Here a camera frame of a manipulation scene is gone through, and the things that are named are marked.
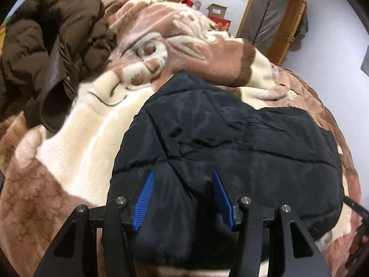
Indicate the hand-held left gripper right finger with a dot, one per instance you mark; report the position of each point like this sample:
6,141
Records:
223,200

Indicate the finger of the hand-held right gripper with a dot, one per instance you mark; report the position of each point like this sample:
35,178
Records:
356,206
360,245

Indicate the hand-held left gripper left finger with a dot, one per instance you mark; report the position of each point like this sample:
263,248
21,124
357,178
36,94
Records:
143,200

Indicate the black hooded puffer jacket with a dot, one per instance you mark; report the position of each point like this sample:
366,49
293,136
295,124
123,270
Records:
230,138

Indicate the hanging clothes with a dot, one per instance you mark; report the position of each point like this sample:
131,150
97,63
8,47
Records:
302,27

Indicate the brown cream printed blanket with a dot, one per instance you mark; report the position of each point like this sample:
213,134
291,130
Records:
86,138

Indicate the red gift box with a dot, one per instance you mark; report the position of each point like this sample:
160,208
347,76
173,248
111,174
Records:
220,24

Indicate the brown puffer jacket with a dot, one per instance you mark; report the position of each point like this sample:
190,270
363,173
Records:
43,52

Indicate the wooden door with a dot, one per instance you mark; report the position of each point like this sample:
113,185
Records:
268,17

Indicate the cardboard box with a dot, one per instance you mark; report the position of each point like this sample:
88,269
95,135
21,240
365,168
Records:
216,11

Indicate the grey wall paper sheet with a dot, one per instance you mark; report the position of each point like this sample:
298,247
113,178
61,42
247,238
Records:
365,60

